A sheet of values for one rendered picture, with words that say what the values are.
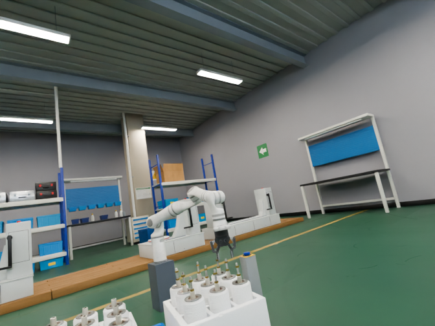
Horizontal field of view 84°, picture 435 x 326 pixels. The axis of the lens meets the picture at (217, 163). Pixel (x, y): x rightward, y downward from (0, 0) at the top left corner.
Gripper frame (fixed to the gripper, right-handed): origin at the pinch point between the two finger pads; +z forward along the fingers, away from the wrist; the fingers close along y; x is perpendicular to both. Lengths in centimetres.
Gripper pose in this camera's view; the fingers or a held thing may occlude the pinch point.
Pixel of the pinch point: (225, 256)
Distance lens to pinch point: 136.7
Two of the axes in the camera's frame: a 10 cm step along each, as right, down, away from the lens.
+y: -9.8, 1.4, -1.6
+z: 1.7, 9.7, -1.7
